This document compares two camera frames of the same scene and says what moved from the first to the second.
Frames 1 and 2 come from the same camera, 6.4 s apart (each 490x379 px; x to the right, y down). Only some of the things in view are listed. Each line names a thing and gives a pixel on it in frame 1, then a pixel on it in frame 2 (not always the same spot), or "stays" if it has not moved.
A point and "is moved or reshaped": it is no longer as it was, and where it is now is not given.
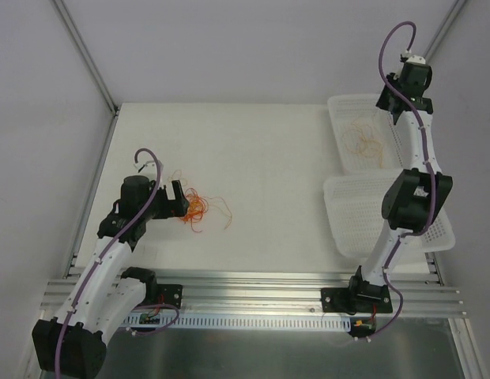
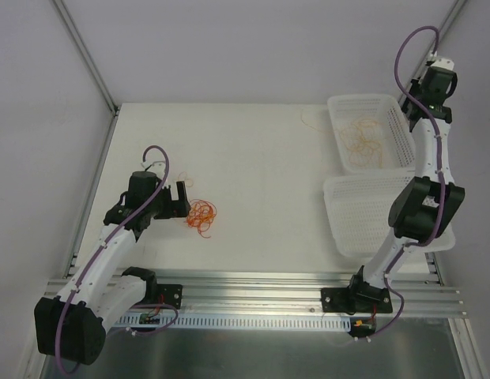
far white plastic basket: x=367 y=136 stays
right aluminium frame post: x=443 y=30 stays
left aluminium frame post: x=78 y=39 stays
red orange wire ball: x=198 y=205 is moved or reshaped
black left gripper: x=173 y=200 stays
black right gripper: x=403 y=103 to x=412 y=109
